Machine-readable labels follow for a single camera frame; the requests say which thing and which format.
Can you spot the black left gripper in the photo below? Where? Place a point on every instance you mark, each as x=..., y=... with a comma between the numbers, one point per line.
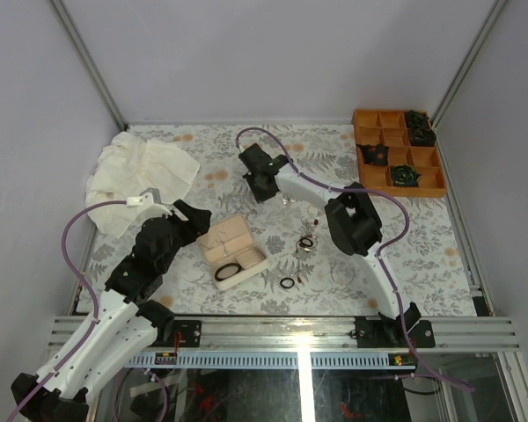
x=197, y=221

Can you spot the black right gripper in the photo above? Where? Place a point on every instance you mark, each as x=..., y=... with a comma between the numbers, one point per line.
x=260, y=196

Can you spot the beige jewelry box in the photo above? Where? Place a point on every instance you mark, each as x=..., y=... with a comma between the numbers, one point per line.
x=232, y=240

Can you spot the black bangle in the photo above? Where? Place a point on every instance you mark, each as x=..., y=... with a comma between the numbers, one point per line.
x=228, y=270

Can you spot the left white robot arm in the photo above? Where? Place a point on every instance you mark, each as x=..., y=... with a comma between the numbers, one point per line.
x=124, y=319

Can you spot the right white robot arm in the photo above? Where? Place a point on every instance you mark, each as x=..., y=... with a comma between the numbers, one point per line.
x=353, y=222

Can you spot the floral patterned tablecloth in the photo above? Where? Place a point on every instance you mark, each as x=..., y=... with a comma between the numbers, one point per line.
x=421, y=246

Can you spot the white crumpled cloth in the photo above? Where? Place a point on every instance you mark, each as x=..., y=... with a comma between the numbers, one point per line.
x=129, y=166

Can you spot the black flower orange dots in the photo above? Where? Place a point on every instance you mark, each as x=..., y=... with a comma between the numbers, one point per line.
x=374, y=154

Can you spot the orange wooden divided tray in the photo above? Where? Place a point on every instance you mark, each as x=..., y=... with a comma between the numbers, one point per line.
x=389, y=127

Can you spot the black flower green swirls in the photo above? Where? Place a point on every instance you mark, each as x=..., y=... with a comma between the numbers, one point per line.
x=404, y=176

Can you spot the black fabric flower top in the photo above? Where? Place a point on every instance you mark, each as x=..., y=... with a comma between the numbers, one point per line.
x=416, y=118

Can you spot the black fabric flower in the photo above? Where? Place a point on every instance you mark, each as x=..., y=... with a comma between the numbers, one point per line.
x=421, y=136
x=416, y=118

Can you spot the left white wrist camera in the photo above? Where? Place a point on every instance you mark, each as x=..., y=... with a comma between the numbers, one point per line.
x=148, y=204

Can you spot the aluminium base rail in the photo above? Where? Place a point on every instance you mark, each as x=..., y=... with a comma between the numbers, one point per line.
x=273, y=342

